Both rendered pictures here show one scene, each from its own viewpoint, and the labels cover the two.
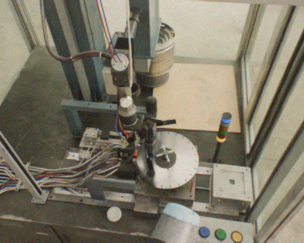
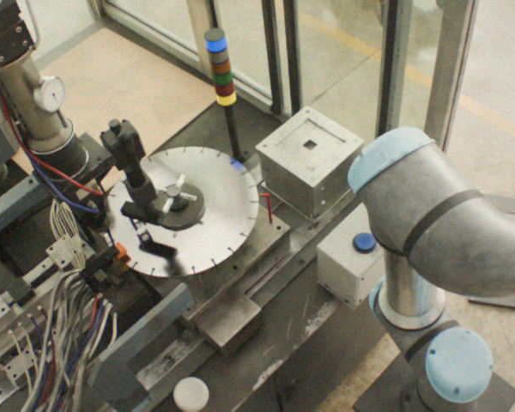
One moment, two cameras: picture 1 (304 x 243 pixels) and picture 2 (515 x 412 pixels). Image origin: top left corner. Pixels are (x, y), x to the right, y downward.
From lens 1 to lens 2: 0.56 m
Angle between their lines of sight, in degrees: 28
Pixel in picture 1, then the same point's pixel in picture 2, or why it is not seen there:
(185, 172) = (238, 192)
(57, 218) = not seen: outside the picture
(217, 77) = (99, 57)
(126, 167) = (127, 294)
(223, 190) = (316, 166)
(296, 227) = not seen: hidden behind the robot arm
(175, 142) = (162, 171)
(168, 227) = (418, 178)
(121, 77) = (5, 29)
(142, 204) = (221, 323)
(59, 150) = not seen: outside the picture
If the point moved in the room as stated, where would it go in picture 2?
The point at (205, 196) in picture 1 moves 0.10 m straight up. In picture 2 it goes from (289, 216) to (287, 191)
